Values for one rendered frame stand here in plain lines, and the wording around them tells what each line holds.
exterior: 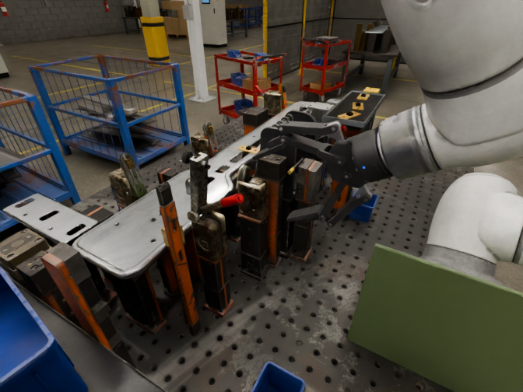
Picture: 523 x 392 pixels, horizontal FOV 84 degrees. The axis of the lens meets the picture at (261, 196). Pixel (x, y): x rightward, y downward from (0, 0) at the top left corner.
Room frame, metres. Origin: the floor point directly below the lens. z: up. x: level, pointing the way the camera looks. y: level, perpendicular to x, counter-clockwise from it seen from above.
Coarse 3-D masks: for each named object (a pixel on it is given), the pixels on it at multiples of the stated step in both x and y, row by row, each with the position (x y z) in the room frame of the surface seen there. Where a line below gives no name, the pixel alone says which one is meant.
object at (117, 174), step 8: (120, 168) 0.81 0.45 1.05; (112, 176) 0.77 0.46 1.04; (120, 176) 0.76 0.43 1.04; (112, 184) 0.77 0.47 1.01; (120, 184) 0.75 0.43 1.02; (128, 184) 0.74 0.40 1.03; (120, 192) 0.77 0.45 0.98; (128, 192) 0.74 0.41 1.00; (120, 200) 0.77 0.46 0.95; (128, 200) 0.74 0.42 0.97; (136, 200) 0.75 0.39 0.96; (120, 208) 0.79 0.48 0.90
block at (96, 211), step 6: (84, 210) 0.67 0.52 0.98; (90, 210) 0.67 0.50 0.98; (96, 210) 0.67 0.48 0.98; (102, 210) 0.67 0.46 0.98; (108, 210) 0.67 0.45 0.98; (90, 216) 0.65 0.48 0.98; (96, 216) 0.65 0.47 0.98; (102, 216) 0.65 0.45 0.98; (108, 216) 0.65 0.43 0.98; (90, 228) 0.63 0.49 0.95; (102, 270) 0.65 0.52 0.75; (108, 276) 0.64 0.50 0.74; (108, 282) 0.64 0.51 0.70; (114, 288) 0.62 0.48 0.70
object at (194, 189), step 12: (192, 156) 0.56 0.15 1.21; (204, 156) 0.56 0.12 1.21; (192, 168) 0.54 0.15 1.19; (204, 168) 0.54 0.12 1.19; (192, 180) 0.54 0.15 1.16; (204, 180) 0.56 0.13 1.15; (192, 192) 0.55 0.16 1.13; (204, 192) 0.56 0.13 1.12; (192, 204) 0.55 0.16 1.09; (204, 204) 0.57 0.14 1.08
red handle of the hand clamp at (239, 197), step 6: (222, 198) 0.53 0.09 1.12; (228, 198) 0.51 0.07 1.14; (234, 198) 0.50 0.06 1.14; (240, 198) 0.50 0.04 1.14; (210, 204) 0.55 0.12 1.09; (216, 204) 0.53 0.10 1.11; (222, 204) 0.52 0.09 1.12; (228, 204) 0.51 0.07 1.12; (234, 204) 0.50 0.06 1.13; (204, 210) 0.55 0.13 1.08; (210, 210) 0.54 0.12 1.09
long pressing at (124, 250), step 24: (240, 144) 1.09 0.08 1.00; (216, 168) 0.89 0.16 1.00; (216, 192) 0.74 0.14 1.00; (120, 216) 0.62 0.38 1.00; (144, 216) 0.62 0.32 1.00; (96, 240) 0.53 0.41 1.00; (120, 240) 0.53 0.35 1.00; (144, 240) 0.53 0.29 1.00; (96, 264) 0.45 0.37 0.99; (120, 264) 0.45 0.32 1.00; (144, 264) 0.45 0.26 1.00
